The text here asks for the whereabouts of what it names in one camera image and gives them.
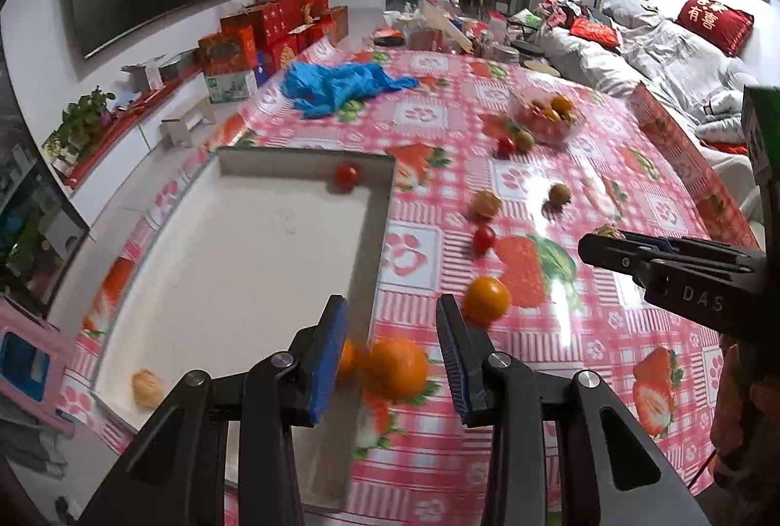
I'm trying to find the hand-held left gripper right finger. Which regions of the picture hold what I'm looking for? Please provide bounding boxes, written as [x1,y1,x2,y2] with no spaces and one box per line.
[435,293,696,526]

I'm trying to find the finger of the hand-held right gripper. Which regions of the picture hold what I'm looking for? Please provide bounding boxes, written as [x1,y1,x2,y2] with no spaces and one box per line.
[578,232,684,287]
[620,234,767,263]

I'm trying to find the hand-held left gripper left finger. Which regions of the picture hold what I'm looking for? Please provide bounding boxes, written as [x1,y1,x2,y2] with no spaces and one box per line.
[79,293,351,526]

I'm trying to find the white tray box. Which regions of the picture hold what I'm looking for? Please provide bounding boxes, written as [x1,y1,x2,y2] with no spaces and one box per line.
[90,145,398,513]

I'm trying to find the walnut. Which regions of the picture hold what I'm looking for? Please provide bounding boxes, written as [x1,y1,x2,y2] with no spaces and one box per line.
[132,369,165,411]

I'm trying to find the red printed tablecloth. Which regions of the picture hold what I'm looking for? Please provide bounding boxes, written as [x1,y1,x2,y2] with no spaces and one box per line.
[58,44,762,526]

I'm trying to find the glass bowl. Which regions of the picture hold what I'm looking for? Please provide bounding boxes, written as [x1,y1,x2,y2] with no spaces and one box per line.
[510,87,587,146]

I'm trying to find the grey sofa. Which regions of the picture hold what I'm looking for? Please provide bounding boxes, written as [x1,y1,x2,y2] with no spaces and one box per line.
[539,0,780,161]

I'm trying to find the red cushion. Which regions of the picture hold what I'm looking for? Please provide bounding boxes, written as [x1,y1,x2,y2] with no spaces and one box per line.
[673,0,755,58]

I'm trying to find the blue plastic gloves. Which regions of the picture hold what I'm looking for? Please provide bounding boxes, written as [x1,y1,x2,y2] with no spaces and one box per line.
[283,61,420,120]

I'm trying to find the clear plastic bag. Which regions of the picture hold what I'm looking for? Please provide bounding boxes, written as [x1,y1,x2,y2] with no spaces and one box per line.
[414,2,476,55]

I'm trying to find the small white stool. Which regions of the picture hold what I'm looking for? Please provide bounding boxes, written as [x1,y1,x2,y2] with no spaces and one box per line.
[159,96,219,148]

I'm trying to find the pink plastic stool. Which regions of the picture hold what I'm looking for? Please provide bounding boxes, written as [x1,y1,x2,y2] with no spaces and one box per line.
[0,297,77,438]

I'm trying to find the white television cabinet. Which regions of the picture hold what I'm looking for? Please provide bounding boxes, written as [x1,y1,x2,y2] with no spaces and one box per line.
[61,57,245,210]

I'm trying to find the green white carton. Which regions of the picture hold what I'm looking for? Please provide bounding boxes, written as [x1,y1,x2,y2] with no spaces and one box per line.
[204,69,260,104]

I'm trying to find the dark glass cabinet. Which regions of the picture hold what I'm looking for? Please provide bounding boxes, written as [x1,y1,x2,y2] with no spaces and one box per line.
[0,142,92,313]

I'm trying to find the stack of red gift boxes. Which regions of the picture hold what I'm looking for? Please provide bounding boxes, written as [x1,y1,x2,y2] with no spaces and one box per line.
[198,0,350,73]

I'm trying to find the green potted plant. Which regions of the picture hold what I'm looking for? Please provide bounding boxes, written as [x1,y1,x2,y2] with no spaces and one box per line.
[42,86,117,164]

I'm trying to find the open cardboard box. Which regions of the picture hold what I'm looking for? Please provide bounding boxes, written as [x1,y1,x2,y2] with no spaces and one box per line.
[120,56,167,91]

